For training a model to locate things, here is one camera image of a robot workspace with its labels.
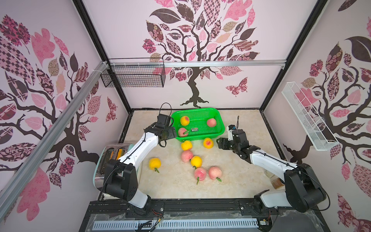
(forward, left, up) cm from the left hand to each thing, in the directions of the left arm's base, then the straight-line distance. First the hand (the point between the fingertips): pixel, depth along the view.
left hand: (167, 136), depth 88 cm
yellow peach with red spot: (+19, -10, -7) cm, 23 cm away
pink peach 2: (+8, -8, -6) cm, 13 cm away
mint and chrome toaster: (-14, +32, +5) cm, 35 cm away
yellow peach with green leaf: (-14, +7, -9) cm, 18 cm away
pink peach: (+17, -30, -7) cm, 36 cm away
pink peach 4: (-21, -20, -7) cm, 30 cm away
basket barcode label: (+15, -18, -13) cm, 26 cm away
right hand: (-2, -34, -4) cm, 34 cm away
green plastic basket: (+20, -20, -13) cm, 31 cm away
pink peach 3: (-9, -12, -8) cm, 17 cm away
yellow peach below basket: (-2, -12, -8) cm, 15 cm away
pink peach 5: (-20, -28, -8) cm, 36 cm away
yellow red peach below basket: (-1, -26, -7) cm, 27 cm away
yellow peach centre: (-14, -18, -7) cm, 23 cm away
